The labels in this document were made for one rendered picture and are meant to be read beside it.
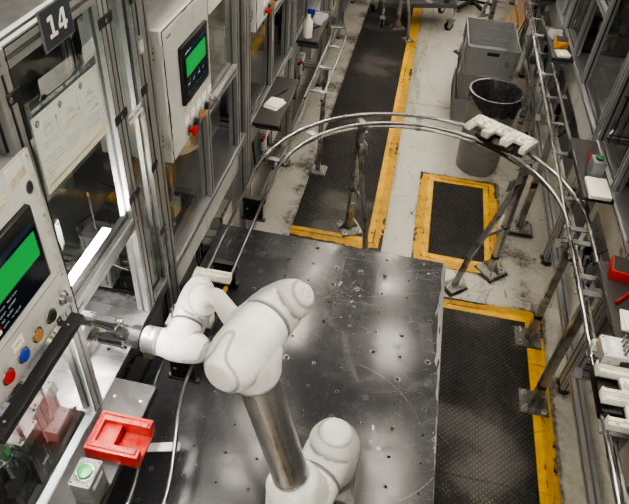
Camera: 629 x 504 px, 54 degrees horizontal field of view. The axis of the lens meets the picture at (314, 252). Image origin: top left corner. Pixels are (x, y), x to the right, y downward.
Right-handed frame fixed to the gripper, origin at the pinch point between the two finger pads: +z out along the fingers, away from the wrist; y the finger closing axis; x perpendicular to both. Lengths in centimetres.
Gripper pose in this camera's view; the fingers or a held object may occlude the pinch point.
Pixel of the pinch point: (83, 325)
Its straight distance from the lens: 211.6
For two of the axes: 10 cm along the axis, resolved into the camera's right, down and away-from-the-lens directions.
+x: -2.0, 6.5, -7.3
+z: -9.8, -1.8, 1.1
